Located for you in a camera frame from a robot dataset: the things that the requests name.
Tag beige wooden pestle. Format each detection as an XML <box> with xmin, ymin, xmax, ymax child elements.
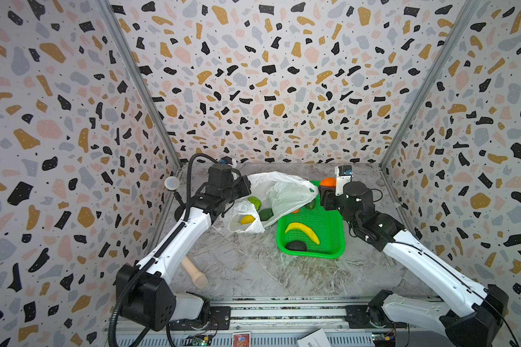
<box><xmin>181</xmin><ymin>256</ymin><xmax>208</xmax><ymax>289</ymax></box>

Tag green plastic basket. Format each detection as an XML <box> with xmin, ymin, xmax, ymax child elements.
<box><xmin>276</xmin><ymin>196</ymin><xmax>346</xmax><ymax>260</ymax></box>

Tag small circuit board left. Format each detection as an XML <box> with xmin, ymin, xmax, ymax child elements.
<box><xmin>182</xmin><ymin>335</ymin><xmax>212</xmax><ymax>346</ymax></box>

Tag orange fruit large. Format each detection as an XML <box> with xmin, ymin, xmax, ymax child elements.
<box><xmin>319</xmin><ymin>177</ymin><xmax>337</xmax><ymax>188</ymax></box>

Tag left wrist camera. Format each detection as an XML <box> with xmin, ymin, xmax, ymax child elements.
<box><xmin>220</xmin><ymin>156</ymin><xmax>237</xmax><ymax>169</ymax></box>

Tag black avocado dark fruit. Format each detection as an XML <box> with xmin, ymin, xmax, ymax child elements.
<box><xmin>285</xmin><ymin>240</ymin><xmax>308</xmax><ymax>252</ymax></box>

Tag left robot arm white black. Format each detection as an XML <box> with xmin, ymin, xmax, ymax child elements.
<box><xmin>108</xmin><ymin>157</ymin><xmax>251</xmax><ymax>336</ymax></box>

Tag green apple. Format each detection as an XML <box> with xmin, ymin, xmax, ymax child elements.
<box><xmin>247</xmin><ymin>196</ymin><xmax>262</xmax><ymax>211</ymax></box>

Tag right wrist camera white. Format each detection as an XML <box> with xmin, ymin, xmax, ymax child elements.
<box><xmin>334</xmin><ymin>165</ymin><xmax>353</xmax><ymax>196</ymax></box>

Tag yellow lemon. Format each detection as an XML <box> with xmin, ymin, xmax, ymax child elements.
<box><xmin>240</xmin><ymin>215</ymin><xmax>256</xmax><ymax>225</ymax></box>

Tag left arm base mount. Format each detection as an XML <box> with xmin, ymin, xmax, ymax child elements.
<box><xmin>169</xmin><ymin>306</ymin><xmax>232</xmax><ymax>333</ymax></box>

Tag red card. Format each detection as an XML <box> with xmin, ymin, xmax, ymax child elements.
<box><xmin>232</xmin><ymin>332</ymin><xmax>251</xmax><ymax>347</ymax></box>

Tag white paper sheet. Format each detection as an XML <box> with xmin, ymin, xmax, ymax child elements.
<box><xmin>297</xmin><ymin>328</ymin><xmax>331</xmax><ymax>347</ymax></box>

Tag white plastic bag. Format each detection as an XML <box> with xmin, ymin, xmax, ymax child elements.
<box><xmin>222</xmin><ymin>171</ymin><xmax>318</xmax><ymax>234</ymax></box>

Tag blue white microphone on stand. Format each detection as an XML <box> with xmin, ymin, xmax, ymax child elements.
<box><xmin>164</xmin><ymin>176</ymin><xmax>195</xmax><ymax>224</ymax></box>

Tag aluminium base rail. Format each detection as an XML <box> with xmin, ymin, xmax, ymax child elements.
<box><xmin>99</xmin><ymin>296</ymin><xmax>444</xmax><ymax>347</ymax></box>

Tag black corrugated cable hose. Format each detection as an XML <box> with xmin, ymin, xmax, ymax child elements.
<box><xmin>107</xmin><ymin>152</ymin><xmax>220</xmax><ymax>347</ymax></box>

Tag small circuit board right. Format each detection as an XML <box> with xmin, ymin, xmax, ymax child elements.
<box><xmin>371</xmin><ymin>333</ymin><xmax>396</xmax><ymax>347</ymax></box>

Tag yellow banana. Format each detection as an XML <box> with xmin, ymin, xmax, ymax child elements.
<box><xmin>285</xmin><ymin>222</ymin><xmax>321</xmax><ymax>245</ymax></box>

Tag dark green avocado front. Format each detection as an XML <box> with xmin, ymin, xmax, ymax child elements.
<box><xmin>258</xmin><ymin>208</ymin><xmax>274</xmax><ymax>221</ymax></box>

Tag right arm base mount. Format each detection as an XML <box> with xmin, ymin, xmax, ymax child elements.
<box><xmin>344</xmin><ymin>304</ymin><xmax>407</xmax><ymax>330</ymax></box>

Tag small circuit board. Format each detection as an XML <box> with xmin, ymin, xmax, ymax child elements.
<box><xmin>371</xmin><ymin>333</ymin><xmax>396</xmax><ymax>347</ymax></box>
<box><xmin>182</xmin><ymin>335</ymin><xmax>212</xmax><ymax>346</ymax></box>

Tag green avocado back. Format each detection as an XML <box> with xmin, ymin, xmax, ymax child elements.
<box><xmin>304</xmin><ymin>199</ymin><xmax>316</xmax><ymax>210</ymax></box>

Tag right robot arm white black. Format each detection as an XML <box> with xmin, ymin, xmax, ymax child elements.
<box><xmin>318</xmin><ymin>182</ymin><xmax>509</xmax><ymax>346</ymax></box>

